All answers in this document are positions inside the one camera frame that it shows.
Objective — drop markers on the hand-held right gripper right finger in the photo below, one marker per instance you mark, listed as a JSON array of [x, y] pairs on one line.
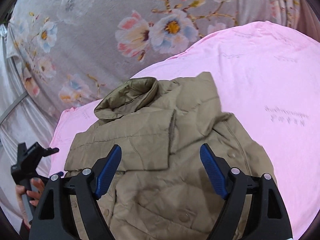
[[212, 170]]

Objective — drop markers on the silver satin cloth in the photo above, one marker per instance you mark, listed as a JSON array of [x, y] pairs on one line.
[[15, 120]]

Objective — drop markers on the person's left hand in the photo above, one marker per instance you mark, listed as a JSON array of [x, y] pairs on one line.
[[36, 188]]

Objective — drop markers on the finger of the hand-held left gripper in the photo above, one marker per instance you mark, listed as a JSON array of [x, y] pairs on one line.
[[59, 174], [51, 151]]

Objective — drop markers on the khaki puffer jacket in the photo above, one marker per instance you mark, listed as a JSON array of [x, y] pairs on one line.
[[155, 140]]

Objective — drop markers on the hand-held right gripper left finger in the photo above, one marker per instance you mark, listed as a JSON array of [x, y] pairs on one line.
[[110, 166]]

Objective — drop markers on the grey floral bed sheet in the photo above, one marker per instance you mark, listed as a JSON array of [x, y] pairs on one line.
[[100, 30]]

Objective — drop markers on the pink blanket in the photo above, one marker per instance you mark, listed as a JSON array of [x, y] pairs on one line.
[[250, 80]]

